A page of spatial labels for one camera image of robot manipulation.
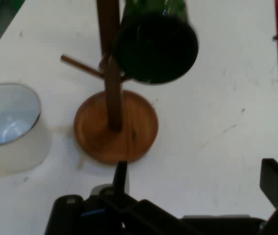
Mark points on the green enamel mug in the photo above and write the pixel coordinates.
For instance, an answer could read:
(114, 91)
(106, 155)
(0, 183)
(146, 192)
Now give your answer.
(153, 49)

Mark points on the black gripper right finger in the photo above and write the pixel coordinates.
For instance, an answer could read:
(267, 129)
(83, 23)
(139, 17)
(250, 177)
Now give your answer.
(276, 186)

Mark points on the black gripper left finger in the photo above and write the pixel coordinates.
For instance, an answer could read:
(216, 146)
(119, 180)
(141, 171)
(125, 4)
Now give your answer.
(121, 176)

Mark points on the white enamel mug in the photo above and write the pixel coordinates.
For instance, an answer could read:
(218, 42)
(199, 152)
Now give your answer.
(18, 151)

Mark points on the brown wooden mug tree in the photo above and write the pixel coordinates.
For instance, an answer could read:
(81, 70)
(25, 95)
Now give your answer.
(119, 137)

